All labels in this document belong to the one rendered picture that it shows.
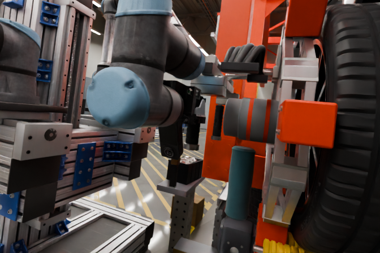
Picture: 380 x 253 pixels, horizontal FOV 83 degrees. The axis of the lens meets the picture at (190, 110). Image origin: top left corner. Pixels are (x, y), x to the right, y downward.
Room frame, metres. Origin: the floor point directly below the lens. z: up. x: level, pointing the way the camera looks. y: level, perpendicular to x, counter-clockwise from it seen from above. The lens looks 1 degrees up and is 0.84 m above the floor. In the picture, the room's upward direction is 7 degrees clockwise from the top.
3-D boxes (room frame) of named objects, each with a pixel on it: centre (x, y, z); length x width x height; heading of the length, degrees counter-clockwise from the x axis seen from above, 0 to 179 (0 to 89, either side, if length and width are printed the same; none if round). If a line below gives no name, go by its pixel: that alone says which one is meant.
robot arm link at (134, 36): (0.32, 0.07, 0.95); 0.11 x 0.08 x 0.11; 157
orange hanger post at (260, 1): (3.02, -0.81, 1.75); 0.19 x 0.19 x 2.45; 71
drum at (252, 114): (0.69, -0.22, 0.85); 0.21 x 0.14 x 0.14; 71
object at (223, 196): (2.36, -0.64, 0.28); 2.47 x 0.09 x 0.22; 161
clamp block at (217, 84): (0.57, -0.04, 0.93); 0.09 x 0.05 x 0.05; 71
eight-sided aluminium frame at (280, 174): (0.67, -0.29, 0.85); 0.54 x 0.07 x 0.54; 161
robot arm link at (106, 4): (1.19, 0.48, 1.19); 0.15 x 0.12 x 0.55; 54
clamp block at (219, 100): (0.90, -0.15, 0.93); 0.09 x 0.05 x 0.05; 71
